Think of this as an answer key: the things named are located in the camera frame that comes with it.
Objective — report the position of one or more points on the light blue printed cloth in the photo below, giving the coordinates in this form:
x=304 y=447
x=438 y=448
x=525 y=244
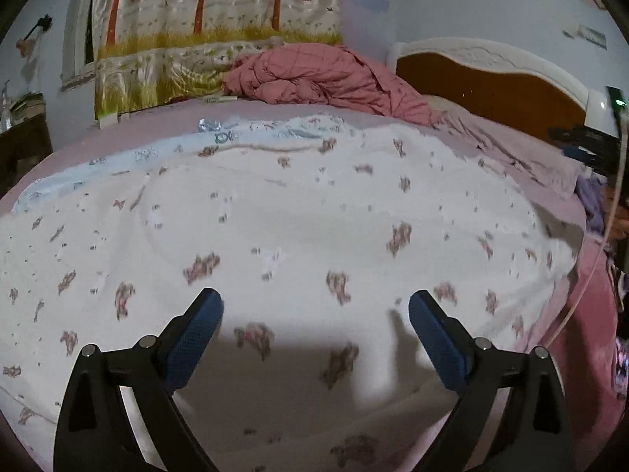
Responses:
x=147 y=155

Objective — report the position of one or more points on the pink wall lamp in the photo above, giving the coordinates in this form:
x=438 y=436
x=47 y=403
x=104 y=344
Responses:
x=24 y=46

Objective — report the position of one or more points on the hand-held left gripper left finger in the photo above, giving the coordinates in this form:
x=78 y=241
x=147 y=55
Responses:
x=194 y=339

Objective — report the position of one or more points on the white window frame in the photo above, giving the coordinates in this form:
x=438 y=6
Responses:
x=76 y=34

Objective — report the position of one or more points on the cream pillow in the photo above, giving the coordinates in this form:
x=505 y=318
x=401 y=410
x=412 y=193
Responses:
x=440 y=103

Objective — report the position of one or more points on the pink fleece blanket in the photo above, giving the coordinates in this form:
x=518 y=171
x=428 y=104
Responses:
x=585 y=344

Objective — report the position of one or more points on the dark wooden desk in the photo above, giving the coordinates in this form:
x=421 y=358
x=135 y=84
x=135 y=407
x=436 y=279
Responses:
x=24 y=147

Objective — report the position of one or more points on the smartphone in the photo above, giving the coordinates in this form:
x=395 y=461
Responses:
x=621 y=364

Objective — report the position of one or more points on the white and brown headboard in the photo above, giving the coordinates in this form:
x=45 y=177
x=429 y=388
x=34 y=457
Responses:
x=491 y=83

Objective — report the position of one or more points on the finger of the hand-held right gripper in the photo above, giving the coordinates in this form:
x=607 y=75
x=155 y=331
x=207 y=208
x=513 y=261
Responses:
x=585 y=155
x=580 y=134

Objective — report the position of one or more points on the white printed pants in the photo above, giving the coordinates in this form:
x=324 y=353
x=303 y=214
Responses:
x=295 y=216

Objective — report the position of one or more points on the small white box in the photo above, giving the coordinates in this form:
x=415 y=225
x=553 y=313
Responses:
x=108 y=122

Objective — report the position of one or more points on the tree print curtain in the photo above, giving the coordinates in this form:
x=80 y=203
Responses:
x=221 y=10

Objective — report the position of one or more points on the white remote control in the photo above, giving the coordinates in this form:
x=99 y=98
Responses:
x=221 y=101

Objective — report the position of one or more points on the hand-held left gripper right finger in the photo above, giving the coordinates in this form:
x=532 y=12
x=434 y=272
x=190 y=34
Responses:
x=437 y=339

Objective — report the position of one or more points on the picture wall sticker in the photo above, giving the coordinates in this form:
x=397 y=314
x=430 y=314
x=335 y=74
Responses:
x=589 y=37

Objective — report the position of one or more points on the purple cloth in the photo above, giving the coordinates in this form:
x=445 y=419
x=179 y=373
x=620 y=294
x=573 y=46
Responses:
x=589 y=201

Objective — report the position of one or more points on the low stack of books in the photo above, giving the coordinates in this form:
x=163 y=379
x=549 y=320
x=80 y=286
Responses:
x=27 y=104

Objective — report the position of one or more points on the pink checked quilt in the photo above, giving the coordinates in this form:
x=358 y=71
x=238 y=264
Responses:
x=319 y=78

